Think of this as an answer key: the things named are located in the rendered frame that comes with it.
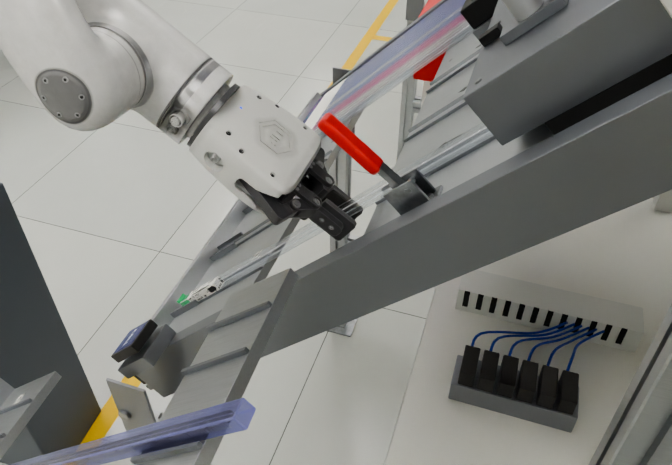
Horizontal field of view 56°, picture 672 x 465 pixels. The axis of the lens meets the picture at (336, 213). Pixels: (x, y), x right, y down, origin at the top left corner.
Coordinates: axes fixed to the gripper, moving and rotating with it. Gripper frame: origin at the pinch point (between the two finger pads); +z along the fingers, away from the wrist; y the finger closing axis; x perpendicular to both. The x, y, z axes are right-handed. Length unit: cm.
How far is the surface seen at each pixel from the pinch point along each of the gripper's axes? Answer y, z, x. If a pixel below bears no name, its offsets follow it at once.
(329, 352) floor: 52, 40, 88
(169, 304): -0.1, -6.0, 31.1
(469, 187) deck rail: -9.3, 2.9, -18.4
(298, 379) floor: 41, 36, 91
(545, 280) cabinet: 32, 39, 12
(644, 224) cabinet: 51, 52, 3
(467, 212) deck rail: -10.0, 4.0, -17.1
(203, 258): 9.1, -5.9, 31.1
